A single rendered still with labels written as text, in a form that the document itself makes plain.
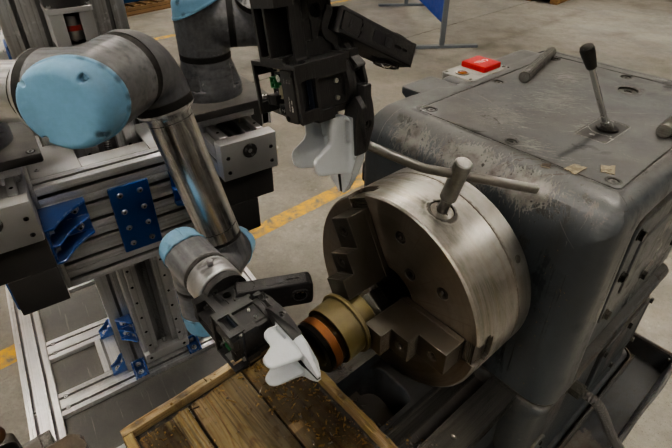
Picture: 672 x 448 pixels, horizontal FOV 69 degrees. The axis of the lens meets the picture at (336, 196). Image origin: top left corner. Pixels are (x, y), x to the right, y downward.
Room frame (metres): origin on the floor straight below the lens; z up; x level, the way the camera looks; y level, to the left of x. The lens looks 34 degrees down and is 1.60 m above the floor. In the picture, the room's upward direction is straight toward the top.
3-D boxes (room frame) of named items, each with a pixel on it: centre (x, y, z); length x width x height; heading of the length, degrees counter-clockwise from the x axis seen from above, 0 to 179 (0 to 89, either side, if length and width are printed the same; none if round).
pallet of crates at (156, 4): (7.26, 2.86, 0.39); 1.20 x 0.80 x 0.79; 141
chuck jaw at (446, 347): (0.44, -0.12, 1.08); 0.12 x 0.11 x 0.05; 41
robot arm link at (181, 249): (0.61, 0.23, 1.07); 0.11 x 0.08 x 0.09; 41
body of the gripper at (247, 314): (0.48, 0.14, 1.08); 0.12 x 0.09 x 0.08; 41
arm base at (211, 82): (1.12, 0.30, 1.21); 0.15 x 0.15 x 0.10
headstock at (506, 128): (0.84, -0.41, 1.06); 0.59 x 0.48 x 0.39; 131
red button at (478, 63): (1.02, -0.31, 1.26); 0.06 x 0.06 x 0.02; 41
